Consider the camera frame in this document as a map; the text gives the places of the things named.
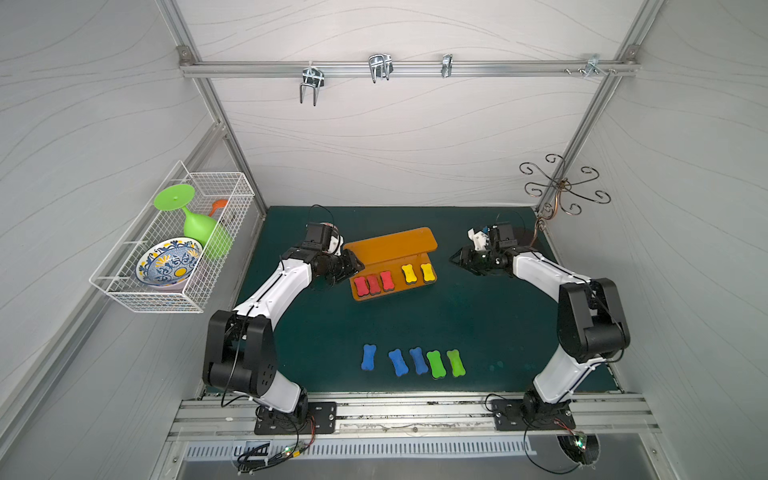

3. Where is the yellow eraser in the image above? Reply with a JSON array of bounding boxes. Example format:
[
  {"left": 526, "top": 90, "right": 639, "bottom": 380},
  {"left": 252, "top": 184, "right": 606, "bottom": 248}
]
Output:
[
  {"left": 401, "top": 264, "right": 418, "bottom": 285},
  {"left": 420, "top": 263, "right": 437, "bottom": 284}
]

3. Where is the red eraser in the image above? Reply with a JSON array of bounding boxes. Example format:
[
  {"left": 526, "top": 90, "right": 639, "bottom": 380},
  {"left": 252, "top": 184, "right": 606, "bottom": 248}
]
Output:
[
  {"left": 366, "top": 274, "right": 382, "bottom": 296},
  {"left": 353, "top": 276, "right": 370, "bottom": 298},
  {"left": 379, "top": 271, "right": 396, "bottom": 292}
]

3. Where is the wooden two-tier shelf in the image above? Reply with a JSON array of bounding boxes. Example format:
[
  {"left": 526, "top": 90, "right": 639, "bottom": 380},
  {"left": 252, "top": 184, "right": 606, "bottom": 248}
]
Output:
[{"left": 346, "top": 227, "right": 438, "bottom": 302}]

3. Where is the blue eraser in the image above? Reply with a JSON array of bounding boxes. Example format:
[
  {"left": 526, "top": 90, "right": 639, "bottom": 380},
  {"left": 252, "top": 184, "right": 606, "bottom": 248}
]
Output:
[
  {"left": 360, "top": 344, "right": 377, "bottom": 371},
  {"left": 388, "top": 349, "right": 409, "bottom": 378},
  {"left": 409, "top": 347, "right": 429, "bottom": 375}
]

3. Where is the green eraser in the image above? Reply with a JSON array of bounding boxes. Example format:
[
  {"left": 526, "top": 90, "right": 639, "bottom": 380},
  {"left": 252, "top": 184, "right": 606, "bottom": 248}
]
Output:
[
  {"left": 426, "top": 350, "right": 447, "bottom": 379},
  {"left": 446, "top": 349, "right": 466, "bottom": 378}
]

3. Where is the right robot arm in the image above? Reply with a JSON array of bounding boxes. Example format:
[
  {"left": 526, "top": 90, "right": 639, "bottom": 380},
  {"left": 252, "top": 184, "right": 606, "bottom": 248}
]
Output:
[{"left": 449, "top": 223, "right": 631, "bottom": 422}]

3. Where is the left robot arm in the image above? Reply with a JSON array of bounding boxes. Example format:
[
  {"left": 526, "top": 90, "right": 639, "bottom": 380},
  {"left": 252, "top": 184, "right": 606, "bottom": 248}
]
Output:
[{"left": 202, "top": 223, "right": 364, "bottom": 423}]

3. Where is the green plastic goblet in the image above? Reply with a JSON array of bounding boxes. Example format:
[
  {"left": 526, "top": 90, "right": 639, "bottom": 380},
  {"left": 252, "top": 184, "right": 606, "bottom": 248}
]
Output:
[{"left": 153, "top": 184, "right": 233, "bottom": 259}]

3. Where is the orange utensil in basket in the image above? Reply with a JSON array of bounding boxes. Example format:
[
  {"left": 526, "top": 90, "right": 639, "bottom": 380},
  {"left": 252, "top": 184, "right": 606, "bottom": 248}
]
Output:
[{"left": 208, "top": 199, "right": 228, "bottom": 218}]

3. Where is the blue yellow ceramic bowl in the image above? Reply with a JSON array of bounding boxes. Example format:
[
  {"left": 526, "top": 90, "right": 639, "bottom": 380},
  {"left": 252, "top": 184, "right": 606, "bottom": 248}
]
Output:
[{"left": 135, "top": 237, "right": 203, "bottom": 288}]

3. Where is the small metal hook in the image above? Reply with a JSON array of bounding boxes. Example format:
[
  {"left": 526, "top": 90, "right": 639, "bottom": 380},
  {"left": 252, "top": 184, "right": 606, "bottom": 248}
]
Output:
[{"left": 441, "top": 54, "right": 453, "bottom": 79}]

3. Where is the white vent strip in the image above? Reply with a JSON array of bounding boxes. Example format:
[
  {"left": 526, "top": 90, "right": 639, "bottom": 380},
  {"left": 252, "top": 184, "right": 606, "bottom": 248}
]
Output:
[{"left": 184, "top": 435, "right": 537, "bottom": 462}]

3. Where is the metal double hook left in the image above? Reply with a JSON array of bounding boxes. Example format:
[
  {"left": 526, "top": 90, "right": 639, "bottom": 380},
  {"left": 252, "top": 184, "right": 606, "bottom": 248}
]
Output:
[{"left": 299, "top": 66, "right": 325, "bottom": 106}]

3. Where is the metal hook middle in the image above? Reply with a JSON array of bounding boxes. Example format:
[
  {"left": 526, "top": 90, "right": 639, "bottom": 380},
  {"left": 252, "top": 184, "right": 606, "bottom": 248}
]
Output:
[{"left": 368, "top": 53, "right": 394, "bottom": 84}]

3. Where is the metal hook right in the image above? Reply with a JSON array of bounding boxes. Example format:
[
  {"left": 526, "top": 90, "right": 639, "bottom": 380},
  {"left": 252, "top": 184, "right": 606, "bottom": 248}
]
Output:
[{"left": 563, "top": 54, "right": 612, "bottom": 79}]

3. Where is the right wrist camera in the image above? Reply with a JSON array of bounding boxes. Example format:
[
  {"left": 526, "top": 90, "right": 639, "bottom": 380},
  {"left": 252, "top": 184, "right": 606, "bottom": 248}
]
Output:
[{"left": 467, "top": 226, "right": 492, "bottom": 252}]

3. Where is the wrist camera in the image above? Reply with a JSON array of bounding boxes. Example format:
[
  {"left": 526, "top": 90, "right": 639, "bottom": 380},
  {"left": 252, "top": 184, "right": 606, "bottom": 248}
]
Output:
[
  {"left": 467, "top": 226, "right": 492, "bottom": 252},
  {"left": 301, "top": 222, "right": 343, "bottom": 255}
]

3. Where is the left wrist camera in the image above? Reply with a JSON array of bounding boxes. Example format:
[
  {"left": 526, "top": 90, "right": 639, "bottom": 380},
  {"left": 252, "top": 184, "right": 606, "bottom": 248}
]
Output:
[{"left": 301, "top": 222, "right": 343, "bottom": 255}]

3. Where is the copper wire hanger stand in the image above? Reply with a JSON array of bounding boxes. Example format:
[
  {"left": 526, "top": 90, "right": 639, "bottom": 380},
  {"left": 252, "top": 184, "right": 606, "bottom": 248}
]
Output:
[{"left": 519, "top": 161, "right": 612, "bottom": 245}]

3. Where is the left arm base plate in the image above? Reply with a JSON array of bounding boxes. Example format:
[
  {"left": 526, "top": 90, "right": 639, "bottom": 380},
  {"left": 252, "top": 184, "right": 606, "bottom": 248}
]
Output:
[{"left": 253, "top": 402, "right": 338, "bottom": 436}]

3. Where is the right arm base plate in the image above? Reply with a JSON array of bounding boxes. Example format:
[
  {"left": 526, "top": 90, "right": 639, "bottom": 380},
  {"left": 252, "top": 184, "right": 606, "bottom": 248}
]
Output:
[{"left": 486, "top": 398, "right": 576, "bottom": 432}]

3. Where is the white wire basket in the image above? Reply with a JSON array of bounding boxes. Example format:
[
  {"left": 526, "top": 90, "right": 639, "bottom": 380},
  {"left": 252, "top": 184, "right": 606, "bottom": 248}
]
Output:
[{"left": 90, "top": 162, "right": 254, "bottom": 314}]

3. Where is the right base cable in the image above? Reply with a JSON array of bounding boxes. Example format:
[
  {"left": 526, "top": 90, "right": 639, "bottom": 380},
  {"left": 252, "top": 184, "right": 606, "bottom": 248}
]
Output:
[{"left": 484, "top": 391, "right": 592, "bottom": 477}]

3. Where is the base cable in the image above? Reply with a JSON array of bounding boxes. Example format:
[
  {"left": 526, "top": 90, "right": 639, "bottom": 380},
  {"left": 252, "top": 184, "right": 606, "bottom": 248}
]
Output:
[
  {"left": 484, "top": 391, "right": 592, "bottom": 477},
  {"left": 235, "top": 407, "right": 317, "bottom": 475}
]

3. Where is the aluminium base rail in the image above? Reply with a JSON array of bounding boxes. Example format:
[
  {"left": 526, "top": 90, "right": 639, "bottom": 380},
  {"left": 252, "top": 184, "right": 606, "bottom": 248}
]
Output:
[{"left": 167, "top": 391, "right": 661, "bottom": 441}]

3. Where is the left base cable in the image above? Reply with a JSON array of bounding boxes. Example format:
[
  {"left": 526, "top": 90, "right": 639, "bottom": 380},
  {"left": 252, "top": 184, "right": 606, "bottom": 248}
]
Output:
[{"left": 235, "top": 407, "right": 317, "bottom": 475}]

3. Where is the aluminium top rail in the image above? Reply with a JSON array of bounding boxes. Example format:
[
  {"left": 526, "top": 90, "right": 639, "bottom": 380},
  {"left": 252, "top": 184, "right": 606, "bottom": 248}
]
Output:
[{"left": 180, "top": 59, "right": 641, "bottom": 80}]

